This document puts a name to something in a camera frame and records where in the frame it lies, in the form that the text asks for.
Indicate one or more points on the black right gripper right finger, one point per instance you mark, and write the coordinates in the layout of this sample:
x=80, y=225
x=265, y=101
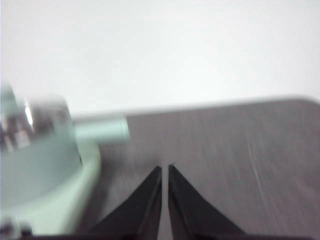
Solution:
x=190, y=215

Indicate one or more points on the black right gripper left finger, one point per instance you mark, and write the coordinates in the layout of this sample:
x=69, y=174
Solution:
x=140, y=212

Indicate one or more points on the green breakfast machine base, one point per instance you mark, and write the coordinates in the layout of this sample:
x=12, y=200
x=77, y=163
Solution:
x=75, y=200

